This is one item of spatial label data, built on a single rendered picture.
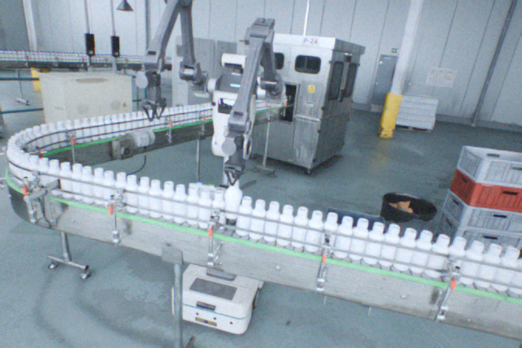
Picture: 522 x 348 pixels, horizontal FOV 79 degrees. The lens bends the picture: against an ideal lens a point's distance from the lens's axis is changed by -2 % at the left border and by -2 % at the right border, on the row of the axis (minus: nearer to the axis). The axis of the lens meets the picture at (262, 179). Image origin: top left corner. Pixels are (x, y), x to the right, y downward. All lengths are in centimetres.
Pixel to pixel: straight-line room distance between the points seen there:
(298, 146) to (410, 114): 604
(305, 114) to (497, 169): 265
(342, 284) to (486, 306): 52
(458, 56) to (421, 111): 365
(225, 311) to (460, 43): 1269
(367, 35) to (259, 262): 1222
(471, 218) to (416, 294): 204
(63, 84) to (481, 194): 494
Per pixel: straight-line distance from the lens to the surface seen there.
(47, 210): 176
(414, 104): 1055
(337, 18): 1324
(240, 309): 214
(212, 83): 195
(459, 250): 139
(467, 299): 147
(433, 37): 1353
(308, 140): 494
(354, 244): 132
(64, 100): 510
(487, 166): 324
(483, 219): 345
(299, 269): 136
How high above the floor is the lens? 173
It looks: 22 degrees down
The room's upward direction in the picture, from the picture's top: 6 degrees clockwise
